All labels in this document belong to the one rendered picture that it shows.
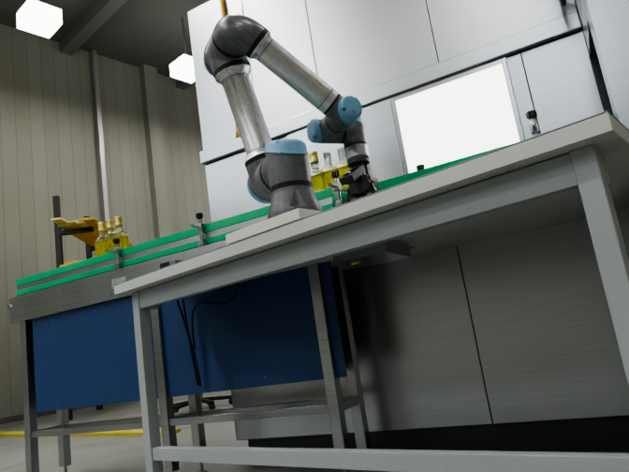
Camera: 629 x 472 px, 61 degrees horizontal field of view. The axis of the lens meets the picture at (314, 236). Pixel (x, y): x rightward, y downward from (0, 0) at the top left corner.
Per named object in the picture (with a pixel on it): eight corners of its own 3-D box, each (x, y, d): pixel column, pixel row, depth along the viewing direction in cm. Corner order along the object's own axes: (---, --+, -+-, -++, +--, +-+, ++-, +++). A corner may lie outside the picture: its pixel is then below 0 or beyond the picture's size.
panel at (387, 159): (528, 151, 184) (506, 60, 190) (526, 149, 181) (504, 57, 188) (301, 213, 224) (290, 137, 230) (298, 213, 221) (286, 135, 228)
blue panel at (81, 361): (368, 370, 192) (348, 253, 200) (346, 376, 176) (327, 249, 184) (69, 405, 262) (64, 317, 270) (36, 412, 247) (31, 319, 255)
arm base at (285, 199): (301, 211, 135) (296, 173, 137) (256, 226, 143) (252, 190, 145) (334, 217, 147) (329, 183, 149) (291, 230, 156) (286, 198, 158)
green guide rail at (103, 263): (335, 210, 185) (331, 187, 187) (334, 209, 184) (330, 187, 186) (18, 296, 263) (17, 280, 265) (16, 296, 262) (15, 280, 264)
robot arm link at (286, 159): (278, 179, 139) (271, 130, 142) (261, 195, 151) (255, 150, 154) (320, 179, 145) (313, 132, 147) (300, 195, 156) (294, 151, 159)
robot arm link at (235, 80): (268, 196, 150) (207, 21, 156) (252, 211, 164) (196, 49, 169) (305, 187, 156) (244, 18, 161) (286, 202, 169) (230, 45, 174)
